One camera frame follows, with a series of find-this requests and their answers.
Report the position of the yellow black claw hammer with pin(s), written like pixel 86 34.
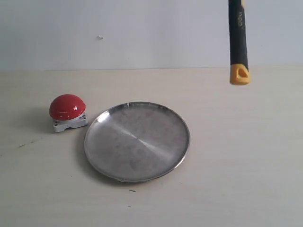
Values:
pixel 239 70

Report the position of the red dome push button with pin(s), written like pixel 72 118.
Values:
pixel 68 111

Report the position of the round steel plate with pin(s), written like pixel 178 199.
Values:
pixel 136 142

